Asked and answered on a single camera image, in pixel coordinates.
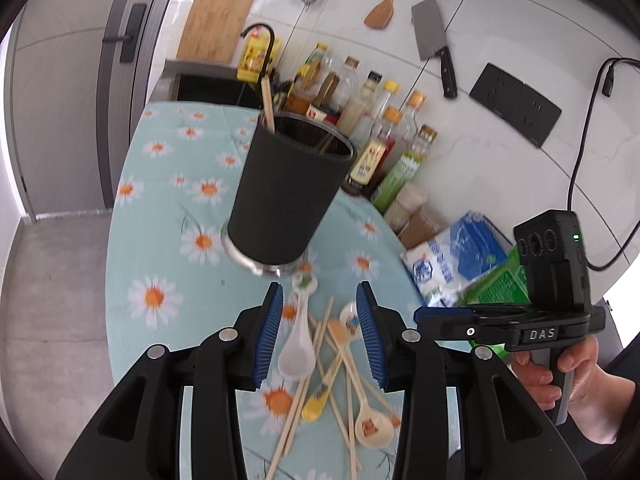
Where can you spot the clear bottle yellow cap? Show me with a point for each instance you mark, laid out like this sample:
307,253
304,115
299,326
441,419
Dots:
387,97

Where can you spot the black utensil holder cup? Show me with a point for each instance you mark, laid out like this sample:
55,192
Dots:
280,195

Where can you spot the beige printed ceramic spoon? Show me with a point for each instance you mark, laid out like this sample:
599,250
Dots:
372,427

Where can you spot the clear bottle brown cap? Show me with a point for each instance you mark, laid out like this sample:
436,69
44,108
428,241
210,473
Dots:
347,85

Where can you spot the kitchen sink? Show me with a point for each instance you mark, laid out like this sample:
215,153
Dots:
210,90

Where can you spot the black faucet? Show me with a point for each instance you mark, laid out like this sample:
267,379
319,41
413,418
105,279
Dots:
271,45

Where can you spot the wooden cutting board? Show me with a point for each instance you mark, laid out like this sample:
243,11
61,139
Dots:
215,25

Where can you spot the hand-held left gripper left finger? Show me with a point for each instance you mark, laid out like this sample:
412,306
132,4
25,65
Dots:
267,335

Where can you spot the white and blue bag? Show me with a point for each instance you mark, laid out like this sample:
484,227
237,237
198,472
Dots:
450,255

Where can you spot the dark sauce bottle red label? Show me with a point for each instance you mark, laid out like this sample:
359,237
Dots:
312,110

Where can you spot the yellow cooking oil bottle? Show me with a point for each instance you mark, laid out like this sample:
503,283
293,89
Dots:
252,57

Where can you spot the bunch of wooden chopsticks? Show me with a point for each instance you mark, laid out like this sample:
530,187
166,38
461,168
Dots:
294,417

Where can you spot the green label yellow cap bottle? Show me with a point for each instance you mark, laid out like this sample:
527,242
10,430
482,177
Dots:
312,67

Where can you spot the small white patterned spoon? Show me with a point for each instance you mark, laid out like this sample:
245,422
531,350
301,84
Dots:
350,319

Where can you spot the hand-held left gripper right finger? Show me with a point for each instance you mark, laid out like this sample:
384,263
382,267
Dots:
370,340

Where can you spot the brown spice jar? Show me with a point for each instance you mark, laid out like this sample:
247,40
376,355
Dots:
425,227

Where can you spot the yellow ceramic spoon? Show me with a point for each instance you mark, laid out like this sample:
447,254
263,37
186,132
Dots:
314,404

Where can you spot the clear bottle gold cap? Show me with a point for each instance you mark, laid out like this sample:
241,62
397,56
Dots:
412,120

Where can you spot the green label gold cap bottle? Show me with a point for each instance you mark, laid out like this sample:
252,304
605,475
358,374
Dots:
402,172

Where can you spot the person's right forearm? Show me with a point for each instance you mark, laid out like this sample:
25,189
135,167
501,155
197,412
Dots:
625,375

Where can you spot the red liquid bottle orange cap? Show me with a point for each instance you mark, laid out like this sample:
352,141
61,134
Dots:
375,155

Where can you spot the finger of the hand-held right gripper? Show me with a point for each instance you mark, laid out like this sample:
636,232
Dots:
450,322

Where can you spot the black wall socket panel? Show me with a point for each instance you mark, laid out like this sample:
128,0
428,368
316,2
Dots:
515,105

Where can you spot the grey door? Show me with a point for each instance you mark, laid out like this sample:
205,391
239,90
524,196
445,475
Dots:
112,125

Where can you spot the green packet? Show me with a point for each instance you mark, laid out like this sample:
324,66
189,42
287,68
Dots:
500,285

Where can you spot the person's right hand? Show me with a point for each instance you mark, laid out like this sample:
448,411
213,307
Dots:
590,390

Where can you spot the cloudy liquid bottle dark cap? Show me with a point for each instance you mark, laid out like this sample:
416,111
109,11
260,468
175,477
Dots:
362,107

